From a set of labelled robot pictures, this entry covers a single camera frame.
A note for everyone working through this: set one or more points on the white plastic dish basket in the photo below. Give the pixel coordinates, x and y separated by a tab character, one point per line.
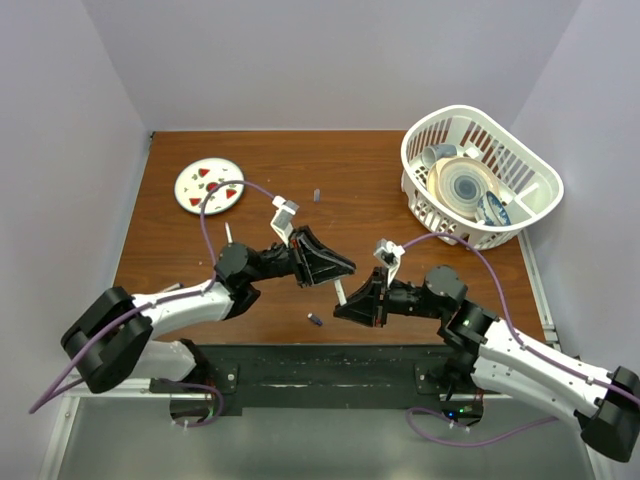
529	188

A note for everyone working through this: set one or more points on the white watermelon pattern plate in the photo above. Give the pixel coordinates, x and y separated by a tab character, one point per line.
197	179

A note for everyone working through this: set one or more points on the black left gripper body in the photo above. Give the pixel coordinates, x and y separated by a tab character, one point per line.
276	262

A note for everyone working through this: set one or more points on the white green marker pen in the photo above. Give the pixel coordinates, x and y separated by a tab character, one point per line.
340	292

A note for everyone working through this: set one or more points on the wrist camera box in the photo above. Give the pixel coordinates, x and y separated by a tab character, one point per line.
281	222
389	254

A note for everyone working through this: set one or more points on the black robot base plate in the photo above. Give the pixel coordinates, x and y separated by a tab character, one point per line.
325	376

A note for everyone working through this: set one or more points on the blue pen cap with clip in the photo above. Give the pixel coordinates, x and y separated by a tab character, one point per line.
315	319

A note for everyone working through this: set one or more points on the beige stacked plates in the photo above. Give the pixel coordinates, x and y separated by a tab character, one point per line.
460	182

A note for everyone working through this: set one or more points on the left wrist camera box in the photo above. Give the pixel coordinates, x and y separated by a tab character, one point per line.
281	222

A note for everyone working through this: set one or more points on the grey blue cup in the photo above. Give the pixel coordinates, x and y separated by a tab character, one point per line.
433	153

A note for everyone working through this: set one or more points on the blue white patterned bowl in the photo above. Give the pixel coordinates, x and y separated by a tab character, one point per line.
491	212

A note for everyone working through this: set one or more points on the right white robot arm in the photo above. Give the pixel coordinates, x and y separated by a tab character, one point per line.
602	405

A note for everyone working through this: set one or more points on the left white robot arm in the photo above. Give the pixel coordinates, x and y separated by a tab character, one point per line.
118	335

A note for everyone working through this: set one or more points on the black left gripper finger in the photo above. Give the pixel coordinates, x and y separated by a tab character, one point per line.
316	254
318	273

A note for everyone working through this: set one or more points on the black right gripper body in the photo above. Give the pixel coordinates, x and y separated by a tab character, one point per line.
406	299

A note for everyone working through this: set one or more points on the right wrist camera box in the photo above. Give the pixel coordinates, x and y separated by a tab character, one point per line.
389	254

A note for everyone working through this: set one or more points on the white blue marker pen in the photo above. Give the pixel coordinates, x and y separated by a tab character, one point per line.
228	233

